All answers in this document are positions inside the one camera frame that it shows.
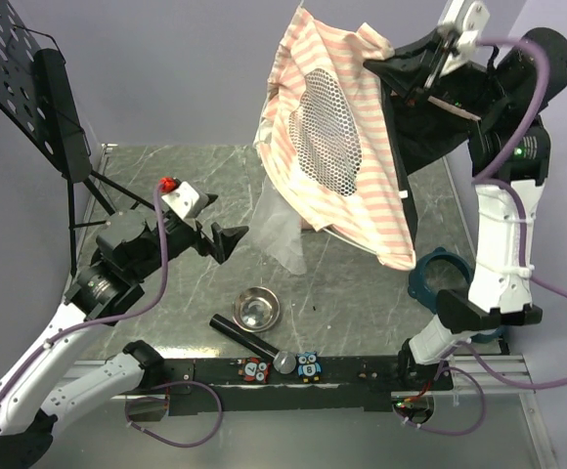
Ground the red owl number tile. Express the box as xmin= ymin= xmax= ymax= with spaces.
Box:
xmin=238 ymin=357 xmax=270 ymax=384

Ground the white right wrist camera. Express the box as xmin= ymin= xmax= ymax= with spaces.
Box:
xmin=423 ymin=0 xmax=490 ymax=91

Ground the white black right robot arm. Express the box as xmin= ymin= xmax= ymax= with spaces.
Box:
xmin=364 ymin=27 xmax=567 ymax=390

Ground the black music stand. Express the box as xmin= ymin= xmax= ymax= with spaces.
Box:
xmin=0 ymin=1 xmax=153 ymax=275

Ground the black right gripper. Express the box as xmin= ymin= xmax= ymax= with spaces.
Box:
xmin=361 ymin=28 xmax=507 ymax=121

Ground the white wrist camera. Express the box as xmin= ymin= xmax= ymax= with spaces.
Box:
xmin=159 ymin=177 xmax=208 ymax=220
xmin=423 ymin=0 xmax=490 ymax=91

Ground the blue owl number tile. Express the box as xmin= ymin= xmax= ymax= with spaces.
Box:
xmin=296 ymin=352 xmax=322 ymax=384

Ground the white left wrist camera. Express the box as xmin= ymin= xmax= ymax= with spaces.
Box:
xmin=159 ymin=177 xmax=208 ymax=220

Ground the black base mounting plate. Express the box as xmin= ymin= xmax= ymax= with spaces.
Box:
xmin=126 ymin=355 xmax=454 ymax=417

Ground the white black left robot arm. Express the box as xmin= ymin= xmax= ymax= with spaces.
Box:
xmin=0 ymin=196 xmax=248 ymax=468

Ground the pink striped pet tent fabric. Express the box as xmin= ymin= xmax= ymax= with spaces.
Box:
xmin=252 ymin=4 xmax=480 ymax=276

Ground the steel pet bowl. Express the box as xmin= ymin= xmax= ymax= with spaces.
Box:
xmin=233 ymin=286 xmax=281 ymax=333

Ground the teal pet feeder toy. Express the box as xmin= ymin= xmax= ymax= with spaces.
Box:
xmin=406 ymin=247 xmax=507 ymax=343

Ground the aluminium frame rail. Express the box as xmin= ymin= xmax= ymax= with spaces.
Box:
xmin=450 ymin=355 xmax=532 ymax=395

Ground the black handheld microphone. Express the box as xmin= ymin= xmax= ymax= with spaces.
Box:
xmin=209 ymin=314 xmax=297 ymax=374

